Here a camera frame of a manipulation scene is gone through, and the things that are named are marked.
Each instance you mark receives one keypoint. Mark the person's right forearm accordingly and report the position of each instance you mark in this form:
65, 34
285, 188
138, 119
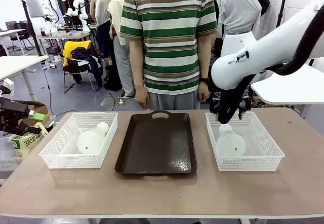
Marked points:
138, 64

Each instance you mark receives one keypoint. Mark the person in striped shirt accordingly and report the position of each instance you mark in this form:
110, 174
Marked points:
169, 44

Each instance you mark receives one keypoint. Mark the white shirt mannequin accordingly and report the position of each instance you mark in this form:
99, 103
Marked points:
240, 8

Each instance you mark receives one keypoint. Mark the brown cardboard box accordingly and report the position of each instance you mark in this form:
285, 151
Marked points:
35, 107

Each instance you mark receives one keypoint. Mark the cream shirt mannequin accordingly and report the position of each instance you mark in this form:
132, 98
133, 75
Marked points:
117, 11

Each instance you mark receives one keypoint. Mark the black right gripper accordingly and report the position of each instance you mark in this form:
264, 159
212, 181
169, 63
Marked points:
214, 103

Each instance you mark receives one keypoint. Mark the white side table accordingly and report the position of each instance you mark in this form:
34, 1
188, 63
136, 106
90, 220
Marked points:
17, 64

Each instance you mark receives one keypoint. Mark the white tank top mannequin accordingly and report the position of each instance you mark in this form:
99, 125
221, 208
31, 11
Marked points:
102, 11

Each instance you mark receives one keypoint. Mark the green printed carton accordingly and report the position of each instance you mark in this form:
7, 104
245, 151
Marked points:
25, 143

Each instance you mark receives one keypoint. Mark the grey floor plate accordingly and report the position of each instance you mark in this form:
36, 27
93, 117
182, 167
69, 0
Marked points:
114, 102

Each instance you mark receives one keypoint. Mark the person's left hand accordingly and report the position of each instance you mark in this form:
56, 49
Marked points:
203, 93

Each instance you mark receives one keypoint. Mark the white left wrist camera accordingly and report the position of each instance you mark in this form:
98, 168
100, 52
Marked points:
8, 83

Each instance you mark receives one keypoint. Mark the black tripod stand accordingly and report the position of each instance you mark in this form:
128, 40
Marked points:
282, 6

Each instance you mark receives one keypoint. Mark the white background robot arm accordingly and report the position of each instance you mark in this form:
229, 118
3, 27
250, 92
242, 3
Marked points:
79, 8

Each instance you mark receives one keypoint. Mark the person's left forearm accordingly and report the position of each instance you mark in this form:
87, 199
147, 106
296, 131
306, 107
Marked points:
204, 56

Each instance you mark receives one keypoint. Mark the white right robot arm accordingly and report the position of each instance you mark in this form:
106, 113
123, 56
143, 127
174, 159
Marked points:
265, 46

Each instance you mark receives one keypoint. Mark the dark brown plastic tray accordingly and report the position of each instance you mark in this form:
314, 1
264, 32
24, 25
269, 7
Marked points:
157, 148

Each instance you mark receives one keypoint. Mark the black chair with clothes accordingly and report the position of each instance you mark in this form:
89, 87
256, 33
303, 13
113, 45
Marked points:
81, 67

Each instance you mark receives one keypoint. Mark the white rectangular board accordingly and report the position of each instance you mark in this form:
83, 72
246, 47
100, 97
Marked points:
34, 3

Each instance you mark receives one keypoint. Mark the translucent white conical flask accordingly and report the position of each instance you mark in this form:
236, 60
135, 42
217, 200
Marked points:
229, 145
91, 143

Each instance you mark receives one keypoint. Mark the black wrist watch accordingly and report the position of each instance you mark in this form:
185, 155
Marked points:
204, 80

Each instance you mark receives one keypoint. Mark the yellow cloth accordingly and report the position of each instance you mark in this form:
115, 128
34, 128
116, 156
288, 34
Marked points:
67, 50

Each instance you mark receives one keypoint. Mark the white basket with paper label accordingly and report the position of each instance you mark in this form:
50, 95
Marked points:
253, 162

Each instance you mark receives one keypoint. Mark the person's right hand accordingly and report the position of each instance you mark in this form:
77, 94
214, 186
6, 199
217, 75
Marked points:
142, 99

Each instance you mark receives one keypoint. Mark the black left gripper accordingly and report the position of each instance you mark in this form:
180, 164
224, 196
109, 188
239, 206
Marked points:
10, 115

